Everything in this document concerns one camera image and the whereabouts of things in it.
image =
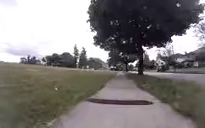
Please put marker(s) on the distant group of trees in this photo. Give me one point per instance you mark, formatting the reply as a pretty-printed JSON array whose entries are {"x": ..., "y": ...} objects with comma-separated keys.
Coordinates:
[{"x": 65, "y": 60}]

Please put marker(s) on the grey concrete pavement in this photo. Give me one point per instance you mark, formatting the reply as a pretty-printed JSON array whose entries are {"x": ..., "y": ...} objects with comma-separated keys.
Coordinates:
[{"x": 123, "y": 116}]

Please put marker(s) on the large dark leafy tree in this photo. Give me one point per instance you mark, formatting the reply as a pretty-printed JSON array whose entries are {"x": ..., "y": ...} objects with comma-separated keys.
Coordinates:
[{"x": 140, "y": 20}]

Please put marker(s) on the wide grass field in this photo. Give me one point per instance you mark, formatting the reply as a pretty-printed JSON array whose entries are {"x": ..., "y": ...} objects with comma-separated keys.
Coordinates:
[{"x": 33, "y": 90}]

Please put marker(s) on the grass verge strip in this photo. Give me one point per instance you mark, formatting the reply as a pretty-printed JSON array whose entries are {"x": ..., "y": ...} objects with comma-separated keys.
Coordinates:
[{"x": 176, "y": 93}]

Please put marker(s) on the row of houses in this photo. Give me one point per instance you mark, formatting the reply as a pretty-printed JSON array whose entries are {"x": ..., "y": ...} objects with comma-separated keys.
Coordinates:
[{"x": 193, "y": 58}]

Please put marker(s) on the house lawn grass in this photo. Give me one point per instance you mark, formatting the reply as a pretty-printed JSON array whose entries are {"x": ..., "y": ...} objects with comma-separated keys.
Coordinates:
[{"x": 193, "y": 70}]

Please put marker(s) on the grey asphalt road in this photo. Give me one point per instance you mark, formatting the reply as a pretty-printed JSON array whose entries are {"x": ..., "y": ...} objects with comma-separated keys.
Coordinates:
[{"x": 196, "y": 80}]

